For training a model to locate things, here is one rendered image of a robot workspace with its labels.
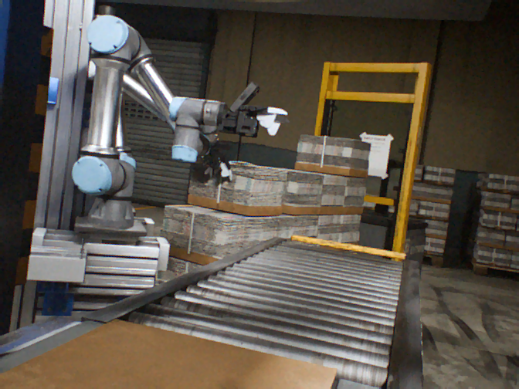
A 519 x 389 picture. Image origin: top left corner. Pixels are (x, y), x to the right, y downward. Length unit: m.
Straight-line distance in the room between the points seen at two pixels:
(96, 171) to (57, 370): 1.03
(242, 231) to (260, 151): 7.23
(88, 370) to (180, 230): 1.83
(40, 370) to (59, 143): 1.35
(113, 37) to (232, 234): 1.07
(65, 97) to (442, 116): 7.85
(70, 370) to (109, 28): 1.19
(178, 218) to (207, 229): 0.18
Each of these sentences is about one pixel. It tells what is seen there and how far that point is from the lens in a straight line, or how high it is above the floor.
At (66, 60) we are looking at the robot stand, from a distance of 2.08.
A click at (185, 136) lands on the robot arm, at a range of 1.69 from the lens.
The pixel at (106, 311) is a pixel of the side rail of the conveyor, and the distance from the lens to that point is 1.04.
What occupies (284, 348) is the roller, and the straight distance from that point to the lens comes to 0.96.
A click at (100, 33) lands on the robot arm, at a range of 1.79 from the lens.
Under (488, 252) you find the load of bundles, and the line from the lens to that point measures 7.77.
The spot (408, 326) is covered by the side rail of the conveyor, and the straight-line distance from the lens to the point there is 1.22.
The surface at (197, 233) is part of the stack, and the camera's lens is 2.52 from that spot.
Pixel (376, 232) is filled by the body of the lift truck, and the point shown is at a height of 0.69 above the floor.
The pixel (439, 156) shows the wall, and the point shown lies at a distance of 9.37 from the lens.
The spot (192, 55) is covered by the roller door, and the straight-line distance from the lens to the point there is 10.27.
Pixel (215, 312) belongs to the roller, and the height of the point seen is 0.79.
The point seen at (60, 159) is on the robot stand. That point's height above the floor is 1.01.
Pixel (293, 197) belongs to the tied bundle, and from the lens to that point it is 2.90.
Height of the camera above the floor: 1.10
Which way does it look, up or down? 3 degrees down
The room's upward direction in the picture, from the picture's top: 7 degrees clockwise
